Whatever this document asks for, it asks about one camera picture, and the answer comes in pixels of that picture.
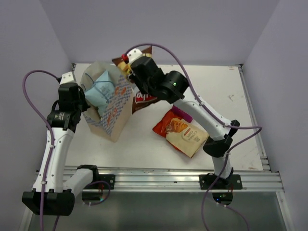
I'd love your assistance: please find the brown Chuba cassava chips bag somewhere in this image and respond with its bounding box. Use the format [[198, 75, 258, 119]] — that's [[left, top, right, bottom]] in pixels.
[[112, 46, 159, 114]]

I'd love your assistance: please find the light blue cassava chips bag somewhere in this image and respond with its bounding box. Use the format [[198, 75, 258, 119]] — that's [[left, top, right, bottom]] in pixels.
[[85, 71, 115, 116]]

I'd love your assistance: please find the blue patterned paper bag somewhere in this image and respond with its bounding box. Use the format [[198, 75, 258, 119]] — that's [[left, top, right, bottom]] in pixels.
[[80, 61, 134, 142]]

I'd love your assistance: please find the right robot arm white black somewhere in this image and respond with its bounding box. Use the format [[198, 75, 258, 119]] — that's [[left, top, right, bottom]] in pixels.
[[128, 55, 239, 189]]

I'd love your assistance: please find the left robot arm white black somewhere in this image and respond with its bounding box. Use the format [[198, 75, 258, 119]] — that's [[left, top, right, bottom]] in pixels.
[[22, 82, 100, 216]]

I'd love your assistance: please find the orange cream cassava chips bag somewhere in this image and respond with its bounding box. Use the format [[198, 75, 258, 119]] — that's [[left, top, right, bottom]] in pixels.
[[153, 110, 209, 158]]

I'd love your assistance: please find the purple snack packet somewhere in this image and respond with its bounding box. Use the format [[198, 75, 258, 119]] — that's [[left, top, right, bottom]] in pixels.
[[171, 105, 193, 123]]

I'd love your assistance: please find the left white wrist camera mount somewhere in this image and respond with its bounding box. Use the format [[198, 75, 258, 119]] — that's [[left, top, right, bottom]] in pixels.
[[59, 72, 76, 85]]

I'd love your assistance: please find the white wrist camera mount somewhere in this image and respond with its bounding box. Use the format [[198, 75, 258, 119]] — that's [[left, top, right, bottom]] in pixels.
[[122, 48, 142, 64], [59, 72, 76, 85]]

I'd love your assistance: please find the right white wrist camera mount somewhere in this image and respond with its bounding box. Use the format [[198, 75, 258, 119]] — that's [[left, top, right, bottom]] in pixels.
[[122, 48, 142, 64]]

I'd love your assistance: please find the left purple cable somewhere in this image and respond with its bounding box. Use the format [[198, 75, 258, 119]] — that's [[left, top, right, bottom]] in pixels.
[[22, 69, 64, 231]]

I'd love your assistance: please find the purple cable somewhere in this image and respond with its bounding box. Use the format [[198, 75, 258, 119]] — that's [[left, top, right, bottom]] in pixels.
[[22, 69, 64, 231], [125, 43, 263, 231]]

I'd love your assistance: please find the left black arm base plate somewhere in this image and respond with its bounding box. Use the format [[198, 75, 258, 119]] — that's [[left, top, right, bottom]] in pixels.
[[96, 171, 116, 191]]

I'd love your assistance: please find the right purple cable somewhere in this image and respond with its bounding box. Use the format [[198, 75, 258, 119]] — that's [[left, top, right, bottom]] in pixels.
[[125, 43, 263, 231]]

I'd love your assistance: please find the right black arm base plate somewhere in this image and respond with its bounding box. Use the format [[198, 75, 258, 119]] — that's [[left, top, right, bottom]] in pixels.
[[199, 171, 242, 191]]

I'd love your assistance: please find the aluminium mounting rail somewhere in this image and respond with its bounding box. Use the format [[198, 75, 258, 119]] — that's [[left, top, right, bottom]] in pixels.
[[98, 167, 284, 193]]

